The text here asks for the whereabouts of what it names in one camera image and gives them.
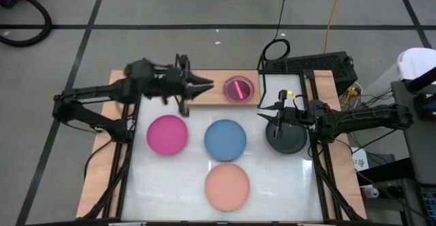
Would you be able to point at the black aluminium rig frame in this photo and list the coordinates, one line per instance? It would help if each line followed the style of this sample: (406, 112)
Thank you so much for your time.
(322, 192)

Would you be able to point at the yellow connector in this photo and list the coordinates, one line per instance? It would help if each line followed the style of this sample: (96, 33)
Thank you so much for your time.
(351, 91)

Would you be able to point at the white rounded object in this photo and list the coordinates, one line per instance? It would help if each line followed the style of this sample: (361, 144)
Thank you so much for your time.
(415, 62)

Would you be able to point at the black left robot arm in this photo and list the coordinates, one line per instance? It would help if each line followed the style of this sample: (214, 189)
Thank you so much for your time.
(98, 94)

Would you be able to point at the opaque blue plate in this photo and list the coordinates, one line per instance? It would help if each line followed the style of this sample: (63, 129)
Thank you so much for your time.
(225, 140)

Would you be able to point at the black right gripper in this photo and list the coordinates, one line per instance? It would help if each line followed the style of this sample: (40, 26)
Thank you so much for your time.
(294, 117)

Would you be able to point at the white can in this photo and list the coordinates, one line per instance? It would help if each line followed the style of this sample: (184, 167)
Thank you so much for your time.
(371, 192)

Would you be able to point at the black computer case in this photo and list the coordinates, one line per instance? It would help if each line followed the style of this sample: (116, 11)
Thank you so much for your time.
(316, 62)

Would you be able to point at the white paper label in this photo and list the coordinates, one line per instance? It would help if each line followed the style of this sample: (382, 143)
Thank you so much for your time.
(361, 159)

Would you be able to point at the computer keyboard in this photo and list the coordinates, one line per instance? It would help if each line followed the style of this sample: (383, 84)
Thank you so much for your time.
(429, 200)

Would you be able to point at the dark green plate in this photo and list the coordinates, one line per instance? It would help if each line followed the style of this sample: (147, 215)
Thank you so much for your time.
(293, 141)

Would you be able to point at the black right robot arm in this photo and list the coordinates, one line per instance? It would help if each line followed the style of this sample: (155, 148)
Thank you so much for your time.
(368, 117)

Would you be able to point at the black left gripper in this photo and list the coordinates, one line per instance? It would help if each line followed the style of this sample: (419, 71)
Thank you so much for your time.
(173, 81)

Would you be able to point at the transparent pink plate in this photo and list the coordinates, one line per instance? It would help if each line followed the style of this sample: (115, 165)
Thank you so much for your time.
(231, 90)

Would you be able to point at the opaque salmon plate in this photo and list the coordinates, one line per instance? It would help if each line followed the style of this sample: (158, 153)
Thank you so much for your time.
(227, 186)

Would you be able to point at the opaque magenta plate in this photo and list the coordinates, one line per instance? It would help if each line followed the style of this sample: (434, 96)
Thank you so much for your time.
(167, 135)

